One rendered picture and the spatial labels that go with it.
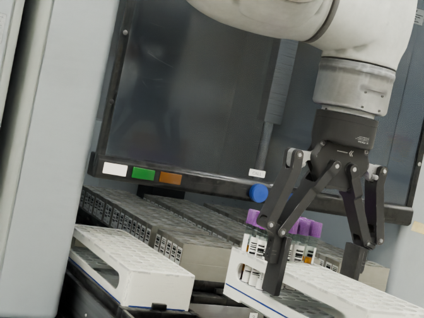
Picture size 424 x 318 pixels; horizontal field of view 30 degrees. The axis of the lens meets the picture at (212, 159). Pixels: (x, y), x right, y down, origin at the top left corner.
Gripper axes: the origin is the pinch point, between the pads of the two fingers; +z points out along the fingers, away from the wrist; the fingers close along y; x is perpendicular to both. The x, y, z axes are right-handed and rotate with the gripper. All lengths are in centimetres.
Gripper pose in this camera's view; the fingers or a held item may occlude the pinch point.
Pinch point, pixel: (312, 278)
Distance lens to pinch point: 97.0
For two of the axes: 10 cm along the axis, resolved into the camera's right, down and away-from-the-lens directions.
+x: -4.3, -1.4, 8.9
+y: 8.8, 1.6, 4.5
